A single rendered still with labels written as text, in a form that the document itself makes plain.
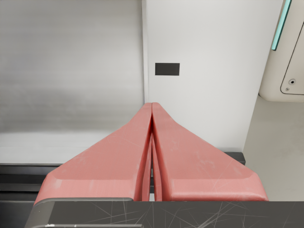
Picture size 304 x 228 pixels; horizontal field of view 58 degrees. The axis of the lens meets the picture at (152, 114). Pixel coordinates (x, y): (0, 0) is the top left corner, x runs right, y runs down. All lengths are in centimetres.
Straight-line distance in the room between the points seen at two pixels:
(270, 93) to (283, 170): 84
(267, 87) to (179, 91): 81
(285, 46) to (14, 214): 93
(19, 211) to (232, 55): 45
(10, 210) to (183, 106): 38
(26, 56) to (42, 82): 4
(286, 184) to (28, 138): 176
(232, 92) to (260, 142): 132
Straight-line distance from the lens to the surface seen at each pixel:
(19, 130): 43
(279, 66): 109
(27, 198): 49
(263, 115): 156
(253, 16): 33
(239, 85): 36
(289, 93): 117
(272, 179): 193
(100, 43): 32
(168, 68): 33
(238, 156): 42
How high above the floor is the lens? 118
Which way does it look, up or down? 54 degrees down
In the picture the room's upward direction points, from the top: 178 degrees counter-clockwise
